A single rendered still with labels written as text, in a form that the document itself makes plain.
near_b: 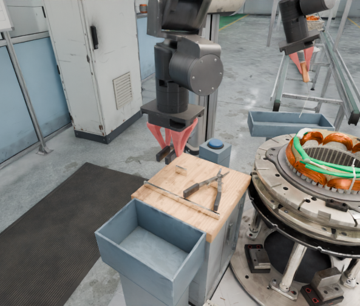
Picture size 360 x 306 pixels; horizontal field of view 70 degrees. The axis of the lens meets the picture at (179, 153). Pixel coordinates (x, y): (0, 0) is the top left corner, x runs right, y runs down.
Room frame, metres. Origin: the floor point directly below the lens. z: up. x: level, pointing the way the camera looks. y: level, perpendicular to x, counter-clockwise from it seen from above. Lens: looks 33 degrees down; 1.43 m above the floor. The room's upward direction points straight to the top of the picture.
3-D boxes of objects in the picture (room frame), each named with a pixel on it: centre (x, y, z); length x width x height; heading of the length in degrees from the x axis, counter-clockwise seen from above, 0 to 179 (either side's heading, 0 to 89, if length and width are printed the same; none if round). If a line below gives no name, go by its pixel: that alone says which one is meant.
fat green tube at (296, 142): (0.47, -0.26, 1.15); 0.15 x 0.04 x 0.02; 153
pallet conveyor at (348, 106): (6.10, -2.72, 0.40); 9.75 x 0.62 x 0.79; 158
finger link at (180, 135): (0.43, 0.01, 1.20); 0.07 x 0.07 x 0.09; 59
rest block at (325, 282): (0.34, -0.35, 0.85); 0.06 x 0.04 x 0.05; 105
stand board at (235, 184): (0.44, -0.03, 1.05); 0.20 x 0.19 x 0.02; 147
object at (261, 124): (0.77, -0.36, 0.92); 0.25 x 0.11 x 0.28; 85
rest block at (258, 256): (0.42, -0.21, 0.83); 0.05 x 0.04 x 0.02; 1
